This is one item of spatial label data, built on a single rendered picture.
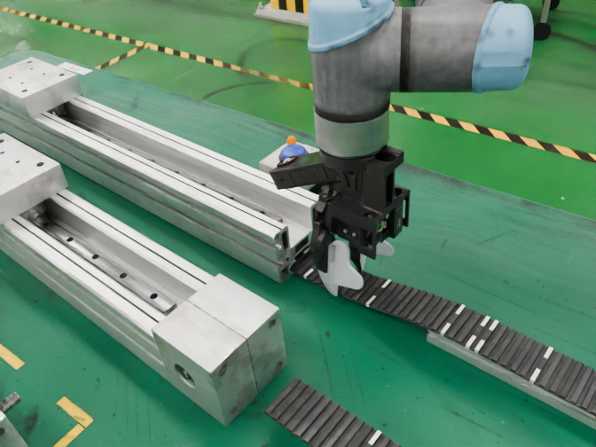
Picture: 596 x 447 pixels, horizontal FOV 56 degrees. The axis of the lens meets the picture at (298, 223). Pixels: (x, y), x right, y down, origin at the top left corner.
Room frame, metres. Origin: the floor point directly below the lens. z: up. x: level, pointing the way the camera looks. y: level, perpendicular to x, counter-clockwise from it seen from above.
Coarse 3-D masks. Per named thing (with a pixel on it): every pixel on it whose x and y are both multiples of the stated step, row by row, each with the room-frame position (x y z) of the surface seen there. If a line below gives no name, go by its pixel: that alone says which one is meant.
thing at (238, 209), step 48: (48, 144) 0.91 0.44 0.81; (96, 144) 0.80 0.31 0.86; (144, 144) 0.82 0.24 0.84; (192, 144) 0.77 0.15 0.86; (144, 192) 0.71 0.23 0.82; (192, 192) 0.63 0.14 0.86; (240, 192) 0.67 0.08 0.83; (288, 192) 0.61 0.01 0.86; (240, 240) 0.57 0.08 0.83; (288, 240) 0.54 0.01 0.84
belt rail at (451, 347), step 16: (432, 336) 0.40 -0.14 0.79; (464, 352) 0.38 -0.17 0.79; (480, 368) 0.36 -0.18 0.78; (496, 368) 0.36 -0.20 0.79; (512, 384) 0.34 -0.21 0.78; (528, 384) 0.33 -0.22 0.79; (544, 400) 0.32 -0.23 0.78; (560, 400) 0.31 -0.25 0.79; (576, 416) 0.29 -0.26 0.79; (592, 416) 0.29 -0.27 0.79
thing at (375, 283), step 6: (378, 276) 0.51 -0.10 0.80; (372, 282) 0.50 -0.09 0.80; (378, 282) 0.49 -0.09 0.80; (384, 282) 0.49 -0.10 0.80; (366, 288) 0.49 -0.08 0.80; (372, 288) 0.48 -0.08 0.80; (378, 288) 0.48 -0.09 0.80; (360, 294) 0.48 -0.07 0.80; (366, 294) 0.47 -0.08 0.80; (372, 294) 0.47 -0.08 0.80; (354, 300) 0.47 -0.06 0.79; (360, 300) 0.47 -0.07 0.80; (366, 300) 0.47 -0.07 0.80
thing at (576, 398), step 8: (584, 368) 0.33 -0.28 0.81; (592, 368) 0.33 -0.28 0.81; (584, 376) 0.32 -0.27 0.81; (592, 376) 0.32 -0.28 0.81; (576, 384) 0.31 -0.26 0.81; (584, 384) 0.31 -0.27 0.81; (592, 384) 0.31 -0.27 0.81; (576, 392) 0.30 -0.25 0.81; (584, 392) 0.30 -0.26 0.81; (592, 392) 0.30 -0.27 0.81; (568, 400) 0.30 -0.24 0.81; (576, 400) 0.29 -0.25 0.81; (584, 400) 0.29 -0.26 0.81; (592, 400) 0.29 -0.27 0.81; (584, 408) 0.29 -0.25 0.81
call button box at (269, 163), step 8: (296, 144) 0.78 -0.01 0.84; (312, 152) 0.75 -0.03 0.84; (264, 160) 0.74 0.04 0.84; (272, 160) 0.74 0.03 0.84; (280, 160) 0.73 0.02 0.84; (264, 168) 0.73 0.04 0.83; (272, 168) 0.72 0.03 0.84; (312, 184) 0.70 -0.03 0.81; (320, 184) 0.72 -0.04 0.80; (312, 192) 0.70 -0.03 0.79
